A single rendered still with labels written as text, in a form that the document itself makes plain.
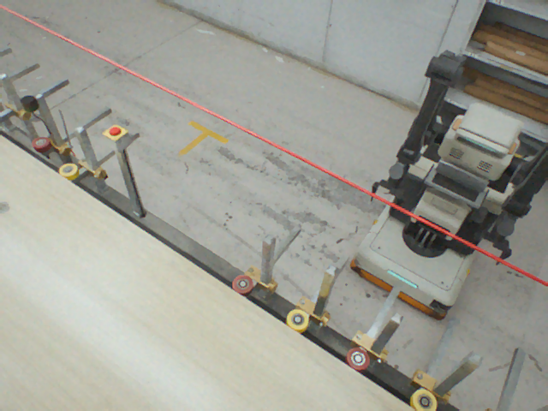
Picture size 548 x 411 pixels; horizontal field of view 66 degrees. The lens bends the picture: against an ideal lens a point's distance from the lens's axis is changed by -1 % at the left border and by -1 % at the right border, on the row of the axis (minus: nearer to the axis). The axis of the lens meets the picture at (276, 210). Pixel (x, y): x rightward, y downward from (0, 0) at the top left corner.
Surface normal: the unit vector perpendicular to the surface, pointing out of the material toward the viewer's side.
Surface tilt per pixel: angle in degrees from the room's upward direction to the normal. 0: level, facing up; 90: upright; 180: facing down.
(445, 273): 0
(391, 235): 0
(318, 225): 0
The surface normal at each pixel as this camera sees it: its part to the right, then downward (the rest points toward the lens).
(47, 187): 0.06, -0.62
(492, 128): -0.33, -0.04
